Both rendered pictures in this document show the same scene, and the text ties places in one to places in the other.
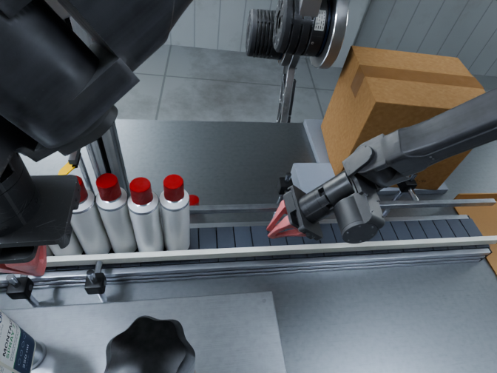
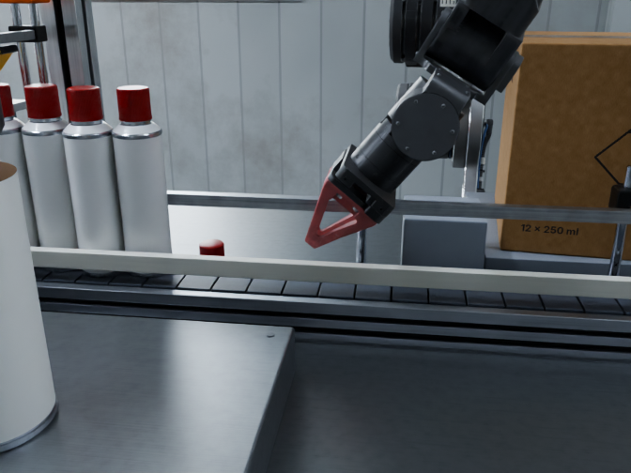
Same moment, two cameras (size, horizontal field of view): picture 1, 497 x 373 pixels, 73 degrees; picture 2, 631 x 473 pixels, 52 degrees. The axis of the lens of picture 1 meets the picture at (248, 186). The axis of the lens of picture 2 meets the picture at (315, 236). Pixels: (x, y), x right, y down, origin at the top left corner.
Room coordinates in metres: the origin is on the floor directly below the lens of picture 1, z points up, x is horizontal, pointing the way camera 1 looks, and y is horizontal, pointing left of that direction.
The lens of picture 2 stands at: (-0.21, -0.32, 1.18)
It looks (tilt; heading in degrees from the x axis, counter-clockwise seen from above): 21 degrees down; 23
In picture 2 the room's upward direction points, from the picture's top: straight up
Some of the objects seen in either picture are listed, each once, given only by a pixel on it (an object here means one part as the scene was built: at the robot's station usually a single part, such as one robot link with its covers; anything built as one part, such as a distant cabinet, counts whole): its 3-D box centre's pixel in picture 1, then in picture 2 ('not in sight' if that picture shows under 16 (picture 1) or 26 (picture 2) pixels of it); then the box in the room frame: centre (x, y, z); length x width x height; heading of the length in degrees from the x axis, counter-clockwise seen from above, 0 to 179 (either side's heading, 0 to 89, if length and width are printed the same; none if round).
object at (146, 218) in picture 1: (146, 220); (94, 182); (0.33, 0.17, 0.98); 0.05 x 0.05 x 0.20
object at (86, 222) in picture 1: (86, 219); (8, 177); (0.30, 0.27, 0.98); 0.05 x 0.05 x 0.20
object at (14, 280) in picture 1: (26, 283); not in sight; (0.21, 0.36, 0.89); 0.06 x 0.03 x 0.12; 16
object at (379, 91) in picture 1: (396, 121); (617, 138); (0.78, -0.36, 0.99); 0.30 x 0.24 x 0.27; 100
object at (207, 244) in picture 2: (191, 203); (211, 253); (0.48, 0.13, 0.85); 0.03 x 0.03 x 0.03
